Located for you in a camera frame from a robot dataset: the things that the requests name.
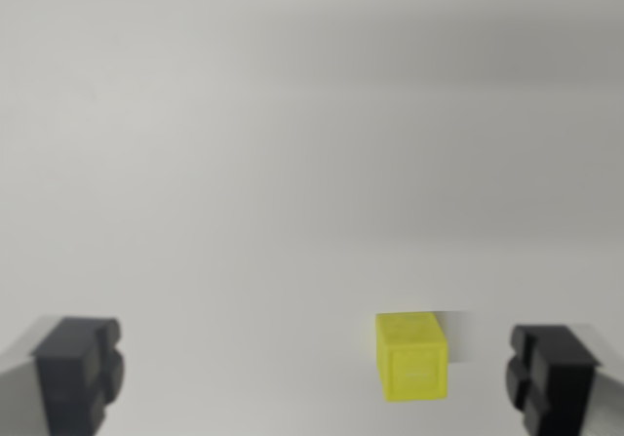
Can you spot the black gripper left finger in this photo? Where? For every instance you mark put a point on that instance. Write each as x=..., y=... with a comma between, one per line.
x=68, y=372

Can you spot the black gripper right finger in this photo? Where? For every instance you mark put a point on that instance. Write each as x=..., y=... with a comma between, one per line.
x=556, y=382

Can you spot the yellow cube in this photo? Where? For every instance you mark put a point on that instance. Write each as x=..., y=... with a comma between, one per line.
x=413, y=363

